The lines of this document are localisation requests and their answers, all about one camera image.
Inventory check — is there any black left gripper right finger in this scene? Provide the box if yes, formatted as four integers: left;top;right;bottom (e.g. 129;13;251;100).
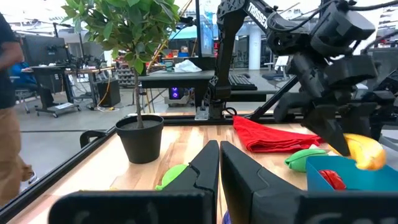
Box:
220;141;304;224

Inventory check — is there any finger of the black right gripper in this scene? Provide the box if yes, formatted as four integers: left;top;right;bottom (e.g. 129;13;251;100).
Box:
338;102;382;141
303;104;351;157

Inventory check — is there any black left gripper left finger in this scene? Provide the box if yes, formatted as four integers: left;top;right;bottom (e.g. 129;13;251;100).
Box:
163;139;220;224

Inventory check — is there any yellow toy banana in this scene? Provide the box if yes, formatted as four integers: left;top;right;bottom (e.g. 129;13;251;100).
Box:
329;133;387;171

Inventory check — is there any light green toy mango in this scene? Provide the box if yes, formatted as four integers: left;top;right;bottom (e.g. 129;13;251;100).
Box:
155;164;189;192

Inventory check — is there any dark green toy cucumber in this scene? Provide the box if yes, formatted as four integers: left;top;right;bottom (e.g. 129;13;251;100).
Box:
284;148;330;173

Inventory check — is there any red toy tomato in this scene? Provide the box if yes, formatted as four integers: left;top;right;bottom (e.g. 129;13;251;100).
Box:
318;169;347;191

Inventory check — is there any teal plastic tupperware container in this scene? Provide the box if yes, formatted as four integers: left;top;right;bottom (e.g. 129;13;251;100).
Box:
305;155;398;192

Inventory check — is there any red cloth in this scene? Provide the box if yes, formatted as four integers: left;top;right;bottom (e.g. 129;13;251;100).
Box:
233;115;326;154

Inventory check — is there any green plant in black pot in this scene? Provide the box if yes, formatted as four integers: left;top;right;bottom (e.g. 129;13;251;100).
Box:
61;0;182;165

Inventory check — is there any white pillar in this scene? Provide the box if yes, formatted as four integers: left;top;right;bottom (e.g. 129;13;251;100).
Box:
248;24;261;71

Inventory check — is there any black backlit keyboard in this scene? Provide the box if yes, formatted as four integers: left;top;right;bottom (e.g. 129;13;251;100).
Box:
228;73;259;91

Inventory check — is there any computer with purple light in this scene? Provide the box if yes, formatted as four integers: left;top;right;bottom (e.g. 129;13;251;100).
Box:
164;86;191;106

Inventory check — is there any grey desk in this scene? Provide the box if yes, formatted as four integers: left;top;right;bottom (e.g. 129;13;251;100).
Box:
138;68;301;103

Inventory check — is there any white crumpled cloth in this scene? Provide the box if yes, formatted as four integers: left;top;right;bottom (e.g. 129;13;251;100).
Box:
173;59;203;73

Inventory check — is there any black curved clamp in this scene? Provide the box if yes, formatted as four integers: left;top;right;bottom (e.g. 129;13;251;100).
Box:
80;129;108;149

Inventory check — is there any black computer monitor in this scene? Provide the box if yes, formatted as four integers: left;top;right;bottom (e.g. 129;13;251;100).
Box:
195;0;216;58

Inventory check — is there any black computer tower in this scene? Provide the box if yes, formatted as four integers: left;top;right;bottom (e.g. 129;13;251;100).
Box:
97;79;121;108

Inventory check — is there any wooden rolling desk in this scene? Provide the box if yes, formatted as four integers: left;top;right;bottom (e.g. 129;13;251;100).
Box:
30;65;116;118

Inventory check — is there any person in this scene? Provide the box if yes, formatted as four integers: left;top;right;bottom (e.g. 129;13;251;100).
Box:
0;12;35;206
9;60;40;91

